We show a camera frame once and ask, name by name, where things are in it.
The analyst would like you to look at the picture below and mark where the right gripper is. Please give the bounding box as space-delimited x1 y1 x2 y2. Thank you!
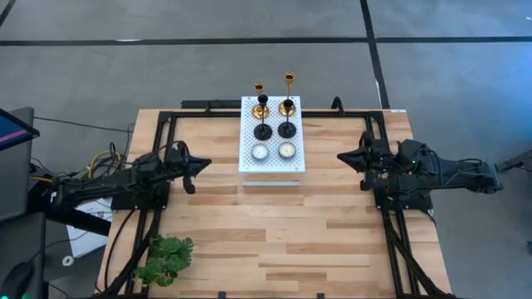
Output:
337 132 394 192

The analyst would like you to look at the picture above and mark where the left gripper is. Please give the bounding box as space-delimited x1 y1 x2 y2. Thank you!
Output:
164 141 212 195

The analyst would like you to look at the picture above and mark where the candle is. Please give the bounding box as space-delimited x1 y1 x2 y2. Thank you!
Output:
277 141 298 161
250 143 271 163

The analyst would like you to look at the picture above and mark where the black candlestick holder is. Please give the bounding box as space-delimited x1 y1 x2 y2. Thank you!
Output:
277 98 298 140
253 94 274 142

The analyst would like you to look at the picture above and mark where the short gold candlestick holder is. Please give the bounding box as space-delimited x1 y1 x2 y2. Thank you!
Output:
250 81 271 120

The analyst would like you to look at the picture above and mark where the tall gold candlestick holder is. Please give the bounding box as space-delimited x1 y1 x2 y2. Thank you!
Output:
278 71 298 118

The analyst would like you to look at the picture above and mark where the white perforated metal shelf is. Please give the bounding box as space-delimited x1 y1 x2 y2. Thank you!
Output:
238 96 306 187

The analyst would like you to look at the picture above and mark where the green artificial plant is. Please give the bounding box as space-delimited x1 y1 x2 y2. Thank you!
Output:
133 236 195 288

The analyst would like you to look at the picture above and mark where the black metal stand beam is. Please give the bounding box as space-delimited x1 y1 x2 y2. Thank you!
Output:
27 194 112 238

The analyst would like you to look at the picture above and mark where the white paper sheet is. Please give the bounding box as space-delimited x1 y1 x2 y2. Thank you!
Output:
66 198 114 259

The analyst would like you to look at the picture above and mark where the grey stand leg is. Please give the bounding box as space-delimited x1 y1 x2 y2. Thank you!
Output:
496 149 532 172

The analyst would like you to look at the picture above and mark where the monitor with blue screen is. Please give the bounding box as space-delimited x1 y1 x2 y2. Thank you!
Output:
0 106 35 222
0 107 42 152

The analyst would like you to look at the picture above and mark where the black desk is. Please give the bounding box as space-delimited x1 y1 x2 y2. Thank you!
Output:
0 211 47 299

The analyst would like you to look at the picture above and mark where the black computer mouse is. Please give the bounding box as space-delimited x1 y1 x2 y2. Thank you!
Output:
0 261 35 299

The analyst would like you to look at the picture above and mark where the yellow cable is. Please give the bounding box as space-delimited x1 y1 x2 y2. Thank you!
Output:
29 151 122 184

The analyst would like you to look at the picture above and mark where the thick black cable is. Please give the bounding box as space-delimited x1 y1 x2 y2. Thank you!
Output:
103 208 140 292

